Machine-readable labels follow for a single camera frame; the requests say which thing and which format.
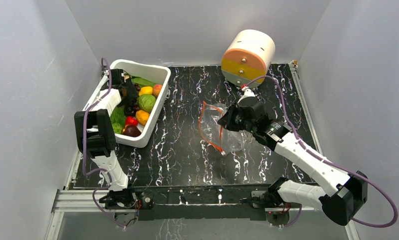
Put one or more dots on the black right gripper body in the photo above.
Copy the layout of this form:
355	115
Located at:
229	118

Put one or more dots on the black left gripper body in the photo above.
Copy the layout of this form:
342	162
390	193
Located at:
132	95

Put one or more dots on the clear zip top bag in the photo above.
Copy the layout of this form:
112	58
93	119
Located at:
223	140

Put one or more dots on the dark purple grape bunch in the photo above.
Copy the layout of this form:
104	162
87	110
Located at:
131	99

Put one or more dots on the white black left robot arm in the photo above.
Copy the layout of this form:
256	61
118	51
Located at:
96	141

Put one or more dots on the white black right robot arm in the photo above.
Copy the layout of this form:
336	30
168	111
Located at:
338	194

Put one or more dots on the dark green leaf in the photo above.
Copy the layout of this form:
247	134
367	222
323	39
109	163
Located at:
141	82

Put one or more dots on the yellow lemon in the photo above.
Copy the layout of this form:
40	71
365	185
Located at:
146	90

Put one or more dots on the green cabbage ball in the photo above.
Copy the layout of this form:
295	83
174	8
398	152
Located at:
146	102

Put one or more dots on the orange peach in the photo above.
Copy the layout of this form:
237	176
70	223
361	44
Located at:
156	90

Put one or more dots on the green lettuce leaf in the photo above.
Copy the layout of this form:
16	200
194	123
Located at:
118	116

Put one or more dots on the red pepper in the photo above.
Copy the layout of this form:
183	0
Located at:
131	121

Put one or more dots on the orange mango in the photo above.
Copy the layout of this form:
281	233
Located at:
142	117

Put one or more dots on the white plastic bin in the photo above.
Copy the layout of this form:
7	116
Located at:
154	73

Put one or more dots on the small green sprout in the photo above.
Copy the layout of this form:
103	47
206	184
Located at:
117	128

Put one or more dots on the dark red plum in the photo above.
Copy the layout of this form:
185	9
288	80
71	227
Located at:
131	131

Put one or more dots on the round pastel drawer cabinet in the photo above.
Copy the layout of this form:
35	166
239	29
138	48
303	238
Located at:
248	56

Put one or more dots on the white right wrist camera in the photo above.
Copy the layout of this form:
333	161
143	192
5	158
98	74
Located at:
247	92

